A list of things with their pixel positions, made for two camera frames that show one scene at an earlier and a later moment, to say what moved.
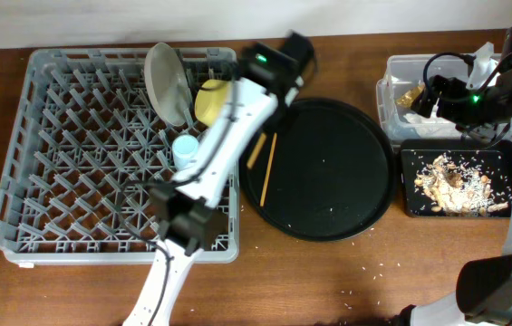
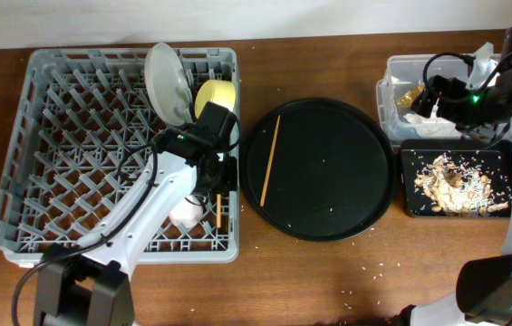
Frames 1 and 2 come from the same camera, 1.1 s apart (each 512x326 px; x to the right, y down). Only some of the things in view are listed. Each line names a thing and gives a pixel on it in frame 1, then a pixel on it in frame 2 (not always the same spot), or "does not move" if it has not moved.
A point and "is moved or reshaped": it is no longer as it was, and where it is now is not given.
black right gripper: x=454 y=90 does not move
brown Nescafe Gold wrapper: x=407 y=98 does not move
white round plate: x=169 y=83 does not move
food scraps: x=457 y=189 does not move
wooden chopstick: x=256 y=150 is moved or reshaped
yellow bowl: x=211 y=101 is moved or reshaped
